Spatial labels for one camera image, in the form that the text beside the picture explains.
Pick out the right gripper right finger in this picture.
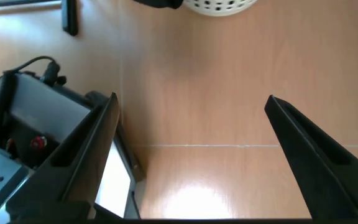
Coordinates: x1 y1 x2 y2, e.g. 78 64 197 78
264 95 358 220

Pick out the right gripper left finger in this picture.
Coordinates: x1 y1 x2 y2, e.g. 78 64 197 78
4 92 121 220

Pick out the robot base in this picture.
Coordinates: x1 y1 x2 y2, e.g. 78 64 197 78
0 71 145 220

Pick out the black clothes rack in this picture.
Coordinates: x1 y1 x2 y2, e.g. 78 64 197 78
0 0 79 37

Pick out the white laundry basket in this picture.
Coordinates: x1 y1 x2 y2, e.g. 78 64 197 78
183 0 257 16

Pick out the black cable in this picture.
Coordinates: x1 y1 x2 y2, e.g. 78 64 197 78
0 55 67 147

